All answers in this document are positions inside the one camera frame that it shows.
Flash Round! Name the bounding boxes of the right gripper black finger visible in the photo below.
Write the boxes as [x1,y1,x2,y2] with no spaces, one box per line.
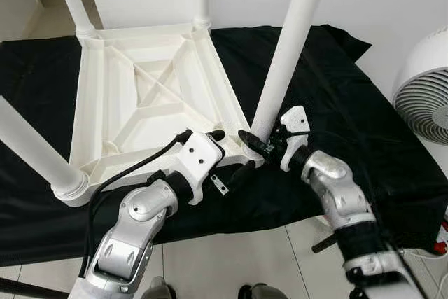
[238,130,270,156]

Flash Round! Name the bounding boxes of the white plastic table top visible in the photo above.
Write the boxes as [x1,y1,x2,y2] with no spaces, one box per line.
[52,22,265,207]

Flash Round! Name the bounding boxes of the black cloth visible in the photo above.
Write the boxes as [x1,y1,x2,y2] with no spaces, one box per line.
[0,25,448,268]

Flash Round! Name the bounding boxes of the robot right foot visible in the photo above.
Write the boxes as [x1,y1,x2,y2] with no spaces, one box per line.
[238,284,288,299]

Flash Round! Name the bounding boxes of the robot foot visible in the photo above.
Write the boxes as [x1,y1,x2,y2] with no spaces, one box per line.
[143,277,176,299]
[238,284,288,299]

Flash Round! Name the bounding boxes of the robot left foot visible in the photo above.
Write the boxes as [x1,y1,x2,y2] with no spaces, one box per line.
[143,277,176,299]

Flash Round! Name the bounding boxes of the white round fan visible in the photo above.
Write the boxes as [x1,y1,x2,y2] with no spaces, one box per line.
[393,27,448,146]

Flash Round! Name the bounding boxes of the red round device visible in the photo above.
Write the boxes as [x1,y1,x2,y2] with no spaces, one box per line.
[434,222,448,254]

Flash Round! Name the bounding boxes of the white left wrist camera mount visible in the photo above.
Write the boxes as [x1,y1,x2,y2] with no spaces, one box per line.
[174,131,226,205]

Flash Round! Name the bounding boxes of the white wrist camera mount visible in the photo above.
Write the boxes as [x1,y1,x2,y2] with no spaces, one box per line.
[174,131,226,205]
[279,106,311,172]

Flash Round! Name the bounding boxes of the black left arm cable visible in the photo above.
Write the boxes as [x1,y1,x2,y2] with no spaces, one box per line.
[83,130,193,275]

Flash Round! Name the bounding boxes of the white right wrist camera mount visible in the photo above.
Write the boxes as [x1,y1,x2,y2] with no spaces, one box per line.
[279,106,311,172]

